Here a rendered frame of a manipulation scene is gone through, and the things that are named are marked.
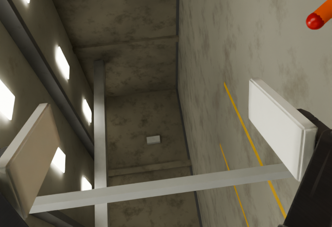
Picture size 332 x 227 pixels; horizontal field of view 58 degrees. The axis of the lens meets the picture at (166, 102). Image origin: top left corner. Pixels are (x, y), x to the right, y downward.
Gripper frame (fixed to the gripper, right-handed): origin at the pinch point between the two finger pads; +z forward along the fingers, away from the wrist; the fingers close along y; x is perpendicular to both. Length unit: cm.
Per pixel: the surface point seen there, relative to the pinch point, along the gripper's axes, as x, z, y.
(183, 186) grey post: -208, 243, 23
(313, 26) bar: -0.2, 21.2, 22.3
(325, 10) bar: 1.8, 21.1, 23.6
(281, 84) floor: -131, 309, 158
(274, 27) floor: -68, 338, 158
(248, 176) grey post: -207, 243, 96
